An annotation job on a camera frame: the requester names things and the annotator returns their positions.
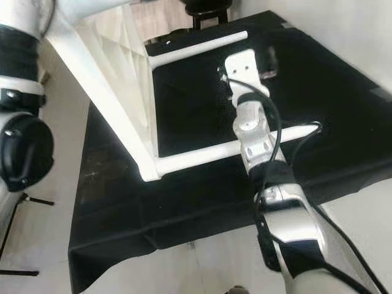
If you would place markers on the clear tape piece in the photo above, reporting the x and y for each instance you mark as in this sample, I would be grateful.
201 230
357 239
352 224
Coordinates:
381 93
285 24

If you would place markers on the black round stool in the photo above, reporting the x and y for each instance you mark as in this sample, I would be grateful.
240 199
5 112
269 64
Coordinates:
208 9

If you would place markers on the checkered cloth covered table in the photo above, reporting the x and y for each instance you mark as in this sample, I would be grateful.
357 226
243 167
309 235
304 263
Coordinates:
159 21

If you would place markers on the white plastic table top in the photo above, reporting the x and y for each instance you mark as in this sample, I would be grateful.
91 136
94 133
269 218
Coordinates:
128 92

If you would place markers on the black tablecloth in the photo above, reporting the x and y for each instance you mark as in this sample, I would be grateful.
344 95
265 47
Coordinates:
220 202

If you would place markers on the robot right leg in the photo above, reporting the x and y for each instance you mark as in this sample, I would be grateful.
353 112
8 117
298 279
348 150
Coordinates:
236 290

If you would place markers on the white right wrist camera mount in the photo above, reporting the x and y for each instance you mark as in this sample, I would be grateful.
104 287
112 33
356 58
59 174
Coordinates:
245 70

